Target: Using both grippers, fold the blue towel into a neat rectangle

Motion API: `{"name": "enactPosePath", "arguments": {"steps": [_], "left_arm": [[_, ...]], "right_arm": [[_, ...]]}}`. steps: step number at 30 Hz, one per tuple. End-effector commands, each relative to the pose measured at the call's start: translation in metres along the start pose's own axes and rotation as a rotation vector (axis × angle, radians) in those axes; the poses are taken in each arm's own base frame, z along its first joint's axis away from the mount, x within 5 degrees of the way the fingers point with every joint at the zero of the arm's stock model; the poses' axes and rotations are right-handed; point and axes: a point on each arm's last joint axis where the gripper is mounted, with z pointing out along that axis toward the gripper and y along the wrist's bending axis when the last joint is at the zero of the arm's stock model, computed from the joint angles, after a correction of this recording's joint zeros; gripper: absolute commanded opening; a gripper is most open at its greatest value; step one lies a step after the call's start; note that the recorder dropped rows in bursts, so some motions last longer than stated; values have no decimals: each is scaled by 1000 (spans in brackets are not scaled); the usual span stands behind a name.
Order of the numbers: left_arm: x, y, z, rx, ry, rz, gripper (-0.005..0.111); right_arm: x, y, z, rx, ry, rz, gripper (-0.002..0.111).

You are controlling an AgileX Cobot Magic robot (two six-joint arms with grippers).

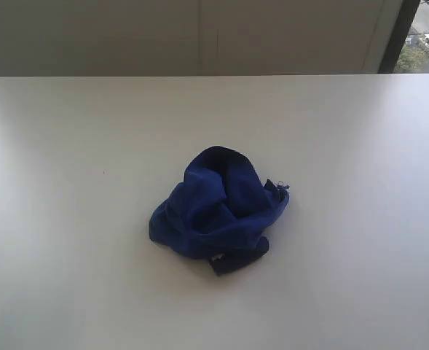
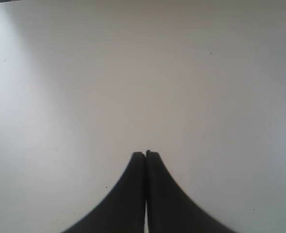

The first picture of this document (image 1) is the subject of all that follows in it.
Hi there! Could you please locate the blue towel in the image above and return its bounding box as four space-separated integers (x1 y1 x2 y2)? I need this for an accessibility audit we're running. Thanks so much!
149 146 289 276

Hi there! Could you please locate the dark window frame post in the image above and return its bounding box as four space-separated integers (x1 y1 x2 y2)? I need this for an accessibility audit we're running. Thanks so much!
377 0 421 74

